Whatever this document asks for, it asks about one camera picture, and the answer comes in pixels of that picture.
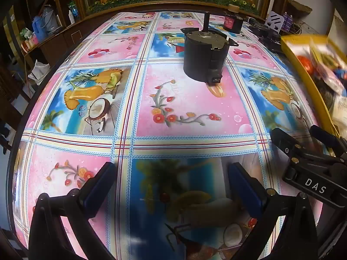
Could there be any purple white phone stand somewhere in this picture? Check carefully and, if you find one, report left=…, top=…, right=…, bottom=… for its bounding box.
left=264, top=11, right=285, bottom=31

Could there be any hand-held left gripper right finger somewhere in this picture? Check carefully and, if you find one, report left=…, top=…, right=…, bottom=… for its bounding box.
left=229, top=162, right=320, bottom=260

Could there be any yellow cardboard box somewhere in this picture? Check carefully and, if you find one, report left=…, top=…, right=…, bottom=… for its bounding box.
left=280, top=35, right=347, bottom=139

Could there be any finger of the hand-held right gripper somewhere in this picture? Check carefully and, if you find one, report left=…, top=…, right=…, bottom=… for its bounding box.
left=270, top=127, right=315, bottom=166
left=310, top=125, right=347, bottom=163

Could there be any grey kettle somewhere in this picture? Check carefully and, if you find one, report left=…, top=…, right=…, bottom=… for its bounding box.
left=41, top=5, right=62, bottom=31

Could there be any white plastic bag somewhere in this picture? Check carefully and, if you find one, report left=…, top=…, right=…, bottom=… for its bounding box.
left=28, top=60, right=51, bottom=85

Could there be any brown wall shelf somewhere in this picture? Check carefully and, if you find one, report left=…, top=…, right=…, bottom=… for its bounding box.
left=288, top=0, right=314, bottom=16

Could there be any white spray bottle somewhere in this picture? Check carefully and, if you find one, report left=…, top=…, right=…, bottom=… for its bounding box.
left=68, top=2, right=78, bottom=25

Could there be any pink box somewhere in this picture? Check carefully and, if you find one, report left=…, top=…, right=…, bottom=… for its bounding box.
left=22, top=36, right=39, bottom=52

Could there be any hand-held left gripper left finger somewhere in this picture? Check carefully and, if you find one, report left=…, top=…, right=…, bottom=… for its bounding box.
left=28, top=162, right=117, bottom=260

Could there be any large black motor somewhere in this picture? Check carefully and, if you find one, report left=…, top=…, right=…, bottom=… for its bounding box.
left=180, top=12, right=239, bottom=84

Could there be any printed fruit flower tablecloth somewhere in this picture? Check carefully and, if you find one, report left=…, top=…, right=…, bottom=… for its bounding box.
left=8, top=11, right=335, bottom=260

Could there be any dark jar with red label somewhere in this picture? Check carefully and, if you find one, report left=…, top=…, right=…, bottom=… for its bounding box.
left=223, top=9, right=243, bottom=34

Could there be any black device with cables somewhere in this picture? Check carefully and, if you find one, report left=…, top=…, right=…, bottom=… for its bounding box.
left=248, top=18, right=281, bottom=43

